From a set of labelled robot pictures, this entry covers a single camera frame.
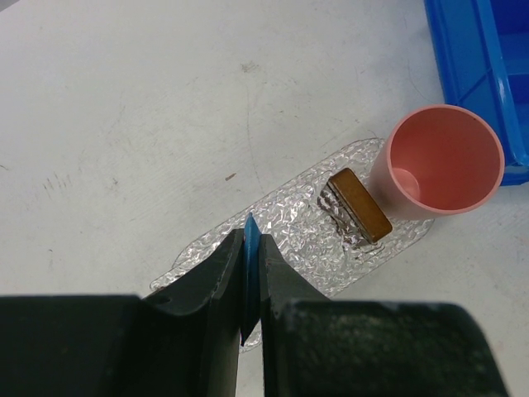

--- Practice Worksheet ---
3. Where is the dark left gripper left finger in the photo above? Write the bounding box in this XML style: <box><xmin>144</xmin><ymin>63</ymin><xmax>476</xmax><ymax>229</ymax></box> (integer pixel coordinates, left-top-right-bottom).
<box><xmin>1</xmin><ymin>229</ymin><xmax>244</xmax><ymax>396</ymax></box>

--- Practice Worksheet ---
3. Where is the clear textured glass tray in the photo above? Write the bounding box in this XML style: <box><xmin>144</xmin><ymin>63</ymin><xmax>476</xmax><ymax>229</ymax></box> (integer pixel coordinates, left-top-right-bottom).
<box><xmin>148</xmin><ymin>136</ymin><xmax>436</xmax><ymax>353</ymax></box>

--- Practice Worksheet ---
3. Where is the blue toothpaste tube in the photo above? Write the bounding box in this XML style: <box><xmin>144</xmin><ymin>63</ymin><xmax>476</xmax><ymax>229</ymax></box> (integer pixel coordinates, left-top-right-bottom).
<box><xmin>241</xmin><ymin>213</ymin><xmax>261</xmax><ymax>347</ymax></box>

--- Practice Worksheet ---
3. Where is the clear acrylic toothbrush holder rack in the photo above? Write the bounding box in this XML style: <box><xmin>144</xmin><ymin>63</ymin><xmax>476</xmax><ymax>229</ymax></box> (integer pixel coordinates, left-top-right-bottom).
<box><xmin>317</xmin><ymin>168</ymin><xmax>393</xmax><ymax>247</ymax></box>

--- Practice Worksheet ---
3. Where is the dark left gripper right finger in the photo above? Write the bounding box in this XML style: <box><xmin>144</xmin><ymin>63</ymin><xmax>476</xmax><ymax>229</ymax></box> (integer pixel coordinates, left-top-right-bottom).
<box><xmin>259</xmin><ymin>235</ymin><xmax>508</xmax><ymax>396</ymax></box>

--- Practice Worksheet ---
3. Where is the blue plastic compartment bin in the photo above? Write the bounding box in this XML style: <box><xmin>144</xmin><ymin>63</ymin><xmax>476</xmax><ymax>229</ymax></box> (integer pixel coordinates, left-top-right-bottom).
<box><xmin>424</xmin><ymin>0</ymin><xmax>528</xmax><ymax>186</ymax></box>

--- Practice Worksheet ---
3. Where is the pink plastic cup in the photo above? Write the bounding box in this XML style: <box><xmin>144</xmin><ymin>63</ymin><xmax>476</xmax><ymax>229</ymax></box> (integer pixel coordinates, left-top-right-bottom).
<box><xmin>368</xmin><ymin>104</ymin><xmax>505</xmax><ymax>220</ymax></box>

